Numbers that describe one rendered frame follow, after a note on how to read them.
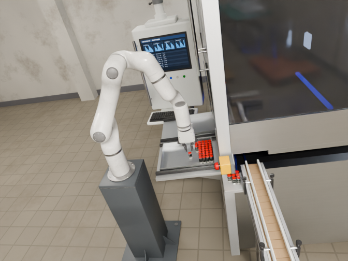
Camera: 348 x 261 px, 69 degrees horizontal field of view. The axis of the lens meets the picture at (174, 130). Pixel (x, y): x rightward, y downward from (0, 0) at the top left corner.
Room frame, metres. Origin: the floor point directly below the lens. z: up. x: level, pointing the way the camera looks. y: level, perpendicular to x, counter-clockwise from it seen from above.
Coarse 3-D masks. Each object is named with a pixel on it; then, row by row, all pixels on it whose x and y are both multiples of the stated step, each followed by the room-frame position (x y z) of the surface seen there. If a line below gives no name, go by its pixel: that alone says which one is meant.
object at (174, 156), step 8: (168, 144) 1.43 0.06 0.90; (176, 144) 1.42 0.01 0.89; (168, 152) 1.37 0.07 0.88; (176, 152) 1.35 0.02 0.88; (184, 152) 1.33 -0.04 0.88; (192, 152) 1.31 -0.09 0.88; (168, 160) 1.29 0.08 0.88; (176, 160) 1.27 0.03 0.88; (184, 160) 1.25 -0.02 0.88; (192, 160) 1.23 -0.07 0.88; (160, 168) 1.19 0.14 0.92; (168, 168) 1.18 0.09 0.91; (176, 168) 1.17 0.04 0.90
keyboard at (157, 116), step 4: (156, 112) 2.07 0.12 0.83; (160, 112) 2.05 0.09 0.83; (164, 112) 2.03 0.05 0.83; (168, 112) 2.01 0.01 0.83; (172, 112) 2.00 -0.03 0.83; (192, 112) 1.93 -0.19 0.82; (152, 116) 2.02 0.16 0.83; (156, 116) 2.00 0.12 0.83; (160, 116) 1.99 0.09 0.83; (164, 116) 1.97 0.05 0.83; (168, 116) 1.95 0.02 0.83; (172, 116) 1.94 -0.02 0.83; (152, 120) 1.96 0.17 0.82; (156, 120) 1.95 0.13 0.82; (160, 120) 1.94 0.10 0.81
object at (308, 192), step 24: (288, 168) 1.00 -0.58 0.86; (312, 168) 0.98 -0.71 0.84; (336, 168) 0.95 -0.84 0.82; (240, 192) 1.04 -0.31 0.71; (288, 192) 1.00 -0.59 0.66; (312, 192) 0.97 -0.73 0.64; (336, 192) 0.95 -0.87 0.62; (240, 216) 1.05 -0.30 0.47; (288, 216) 0.99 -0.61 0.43; (312, 216) 0.97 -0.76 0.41; (336, 216) 0.94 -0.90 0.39; (240, 240) 1.05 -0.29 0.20; (312, 240) 0.96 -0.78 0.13; (336, 240) 0.94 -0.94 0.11
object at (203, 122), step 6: (192, 114) 1.74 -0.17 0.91; (198, 114) 1.73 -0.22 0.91; (204, 114) 1.72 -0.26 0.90; (210, 114) 1.71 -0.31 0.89; (192, 120) 1.71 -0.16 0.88; (198, 120) 1.68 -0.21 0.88; (204, 120) 1.67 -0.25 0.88; (210, 120) 1.65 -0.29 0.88; (192, 126) 1.62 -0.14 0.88; (198, 126) 1.60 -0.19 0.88; (204, 126) 1.58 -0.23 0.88; (210, 126) 1.56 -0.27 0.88; (198, 132) 1.48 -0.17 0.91; (204, 132) 1.47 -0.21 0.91; (210, 132) 1.47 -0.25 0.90
